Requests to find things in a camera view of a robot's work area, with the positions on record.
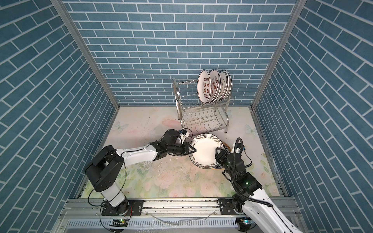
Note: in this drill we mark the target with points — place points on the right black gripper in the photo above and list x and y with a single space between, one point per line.
223 154

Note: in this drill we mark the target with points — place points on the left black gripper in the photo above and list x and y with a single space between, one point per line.
185 147

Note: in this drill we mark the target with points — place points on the orange rimmed floral pattern plate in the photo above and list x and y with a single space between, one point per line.
227 150

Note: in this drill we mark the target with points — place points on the white plate black striped rim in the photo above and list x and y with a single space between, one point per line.
205 146

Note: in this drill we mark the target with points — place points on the green rimmed red text plate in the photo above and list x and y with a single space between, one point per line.
204 86

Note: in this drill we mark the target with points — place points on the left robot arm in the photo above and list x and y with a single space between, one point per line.
103 170

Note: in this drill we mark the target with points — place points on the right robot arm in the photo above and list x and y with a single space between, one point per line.
251 199

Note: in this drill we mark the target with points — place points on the silver metal dish rack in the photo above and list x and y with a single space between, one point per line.
192 114

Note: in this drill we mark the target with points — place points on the blue rimmed white plate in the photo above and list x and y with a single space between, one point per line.
223 85

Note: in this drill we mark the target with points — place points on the right green circuit board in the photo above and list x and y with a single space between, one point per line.
244 224

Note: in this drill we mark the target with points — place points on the green circuit board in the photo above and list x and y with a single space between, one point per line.
122 222
244 224

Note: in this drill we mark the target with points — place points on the left green circuit board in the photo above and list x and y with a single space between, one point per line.
122 222

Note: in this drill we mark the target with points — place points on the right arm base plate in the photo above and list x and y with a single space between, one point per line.
226 206

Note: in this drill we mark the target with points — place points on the white slotted cable duct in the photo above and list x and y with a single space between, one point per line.
154 224

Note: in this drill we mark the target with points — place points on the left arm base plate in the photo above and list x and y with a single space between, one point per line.
127 208

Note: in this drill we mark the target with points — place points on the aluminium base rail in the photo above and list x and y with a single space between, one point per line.
161 208

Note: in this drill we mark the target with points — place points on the right corner aluminium post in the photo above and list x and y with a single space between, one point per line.
279 49

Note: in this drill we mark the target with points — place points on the corner aluminium post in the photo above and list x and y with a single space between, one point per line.
68 21
279 49

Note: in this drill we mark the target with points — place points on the left corner aluminium post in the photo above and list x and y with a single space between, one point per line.
68 21

